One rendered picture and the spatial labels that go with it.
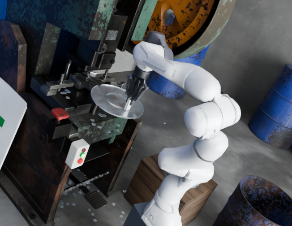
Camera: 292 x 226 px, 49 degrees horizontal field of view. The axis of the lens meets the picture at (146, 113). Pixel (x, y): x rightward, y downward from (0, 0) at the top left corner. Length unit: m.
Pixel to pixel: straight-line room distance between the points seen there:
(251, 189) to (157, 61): 1.39
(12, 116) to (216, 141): 1.15
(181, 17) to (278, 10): 2.97
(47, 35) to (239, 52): 3.49
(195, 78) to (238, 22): 3.72
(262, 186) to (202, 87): 1.36
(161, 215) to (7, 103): 1.03
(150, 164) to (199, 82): 1.03
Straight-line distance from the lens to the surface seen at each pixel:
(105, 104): 1.59
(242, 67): 4.83
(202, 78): 1.16
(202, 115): 1.11
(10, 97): 1.90
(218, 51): 4.97
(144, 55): 1.32
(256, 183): 2.37
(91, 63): 1.66
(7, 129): 1.93
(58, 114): 1.46
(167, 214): 1.52
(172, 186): 1.45
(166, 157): 1.35
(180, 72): 1.21
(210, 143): 1.17
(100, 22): 1.49
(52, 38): 1.78
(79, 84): 1.74
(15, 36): 1.83
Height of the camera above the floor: 1.55
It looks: 27 degrees down
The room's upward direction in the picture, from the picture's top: 24 degrees clockwise
